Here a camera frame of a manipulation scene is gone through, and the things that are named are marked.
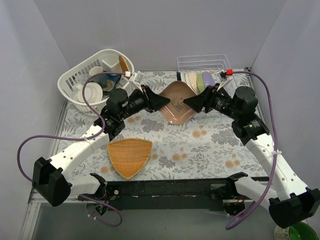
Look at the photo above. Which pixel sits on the white cup in basket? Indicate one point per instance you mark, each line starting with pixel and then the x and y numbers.
pixel 95 71

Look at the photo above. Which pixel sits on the black base frame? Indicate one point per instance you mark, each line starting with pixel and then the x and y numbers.
pixel 206 194

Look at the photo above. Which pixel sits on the blue star dish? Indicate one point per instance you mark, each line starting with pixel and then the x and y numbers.
pixel 109 82

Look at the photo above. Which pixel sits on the white plate in basket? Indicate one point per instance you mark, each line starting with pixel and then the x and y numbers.
pixel 93 93

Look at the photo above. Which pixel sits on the floral table mat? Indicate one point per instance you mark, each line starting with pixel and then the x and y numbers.
pixel 204 147

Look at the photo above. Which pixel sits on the white wire dish rack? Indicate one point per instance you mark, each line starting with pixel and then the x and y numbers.
pixel 212 64

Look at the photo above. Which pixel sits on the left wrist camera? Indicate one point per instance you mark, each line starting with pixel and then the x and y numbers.
pixel 134 81

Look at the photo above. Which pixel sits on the watermelon pattern plate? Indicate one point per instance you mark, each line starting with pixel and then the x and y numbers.
pixel 185 78

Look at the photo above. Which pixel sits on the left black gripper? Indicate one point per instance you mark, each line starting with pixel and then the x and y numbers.
pixel 148 98

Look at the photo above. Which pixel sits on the green square bowl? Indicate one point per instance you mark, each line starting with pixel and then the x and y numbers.
pixel 200 83

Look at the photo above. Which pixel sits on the green floral mug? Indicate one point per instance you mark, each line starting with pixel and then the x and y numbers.
pixel 298 231

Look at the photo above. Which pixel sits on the woven bamboo tray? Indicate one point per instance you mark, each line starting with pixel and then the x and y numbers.
pixel 129 155

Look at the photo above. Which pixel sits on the beige square bowl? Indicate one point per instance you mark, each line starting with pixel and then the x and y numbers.
pixel 192 80

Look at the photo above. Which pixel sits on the white plastic basket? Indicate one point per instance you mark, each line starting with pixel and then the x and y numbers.
pixel 69 81

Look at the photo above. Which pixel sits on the purple square bowl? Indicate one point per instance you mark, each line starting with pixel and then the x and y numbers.
pixel 208 79

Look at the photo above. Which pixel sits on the woven coaster in basket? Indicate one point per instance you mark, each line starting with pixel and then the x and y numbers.
pixel 123 64

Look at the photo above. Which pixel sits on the pink square bowl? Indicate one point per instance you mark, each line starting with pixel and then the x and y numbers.
pixel 176 112

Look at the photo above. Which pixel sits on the white square container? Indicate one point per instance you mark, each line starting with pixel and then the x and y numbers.
pixel 110 63

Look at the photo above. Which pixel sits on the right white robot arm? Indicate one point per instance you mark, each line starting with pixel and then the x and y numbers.
pixel 287 198

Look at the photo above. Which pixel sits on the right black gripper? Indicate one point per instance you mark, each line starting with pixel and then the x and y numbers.
pixel 208 99

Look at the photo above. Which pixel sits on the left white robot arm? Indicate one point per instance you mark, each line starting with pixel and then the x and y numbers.
pixel 52 178

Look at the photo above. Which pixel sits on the red rimmed beige plate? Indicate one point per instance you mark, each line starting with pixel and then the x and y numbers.
pixel 178 76

